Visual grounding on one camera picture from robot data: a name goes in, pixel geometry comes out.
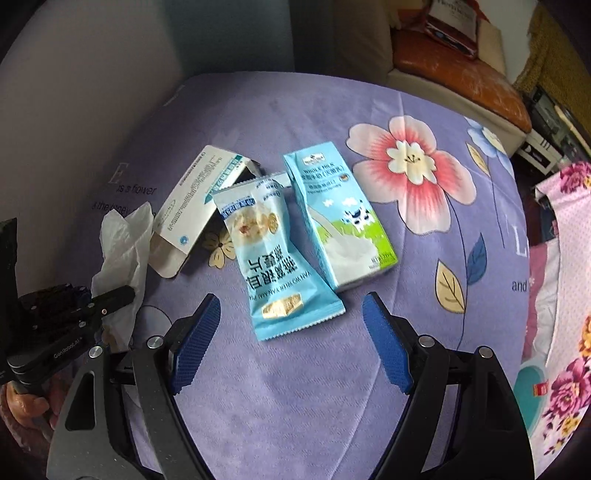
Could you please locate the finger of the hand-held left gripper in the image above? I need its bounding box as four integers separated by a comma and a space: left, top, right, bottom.
18, 284, 90, 333
88, 285, 136, 324

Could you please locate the teal round bin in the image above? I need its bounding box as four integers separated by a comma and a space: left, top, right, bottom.
512, 362, 561, 418

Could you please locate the yellow patterned cloth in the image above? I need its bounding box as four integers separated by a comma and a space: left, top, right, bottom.
515, 4, 591, 107

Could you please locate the orange seat cushion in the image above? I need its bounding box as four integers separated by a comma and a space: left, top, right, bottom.
392, 28, 532, 134

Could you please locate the person's left hand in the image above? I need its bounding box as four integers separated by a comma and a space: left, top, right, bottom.
4, 383, 51, 430

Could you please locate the white tissue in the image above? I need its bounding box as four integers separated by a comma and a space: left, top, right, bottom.
91, 202, 154, 352

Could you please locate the light blue snack packet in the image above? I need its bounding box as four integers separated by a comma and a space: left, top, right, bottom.
212, 178, 346, 342

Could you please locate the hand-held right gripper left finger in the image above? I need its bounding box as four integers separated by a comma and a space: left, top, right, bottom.
46, 293, 222, 480

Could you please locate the red bag with bottle print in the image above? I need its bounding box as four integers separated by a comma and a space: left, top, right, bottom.
422, 0, 485, 58

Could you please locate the black shelf unit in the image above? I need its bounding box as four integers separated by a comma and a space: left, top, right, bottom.
512, 85, 591, 174

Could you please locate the pink floral blanket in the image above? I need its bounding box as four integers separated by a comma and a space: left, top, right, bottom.
522, 161, 591, 476

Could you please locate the white medicine box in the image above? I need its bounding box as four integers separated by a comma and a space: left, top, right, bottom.
148, 144, 264, 279

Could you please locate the blue milk carton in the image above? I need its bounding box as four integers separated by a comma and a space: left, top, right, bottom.
283, 141, 399, 294

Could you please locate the white sofa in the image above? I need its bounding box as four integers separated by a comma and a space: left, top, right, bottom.
332, 0, 532, 153

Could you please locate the beige cushion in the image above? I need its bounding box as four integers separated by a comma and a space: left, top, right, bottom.
478, 18, 509, 63

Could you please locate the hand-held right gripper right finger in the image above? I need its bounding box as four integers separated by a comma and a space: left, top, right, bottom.
362, 292, 534, 480

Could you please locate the purple floral cloth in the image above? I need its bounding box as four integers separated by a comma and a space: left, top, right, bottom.
88, 71, 532, 480

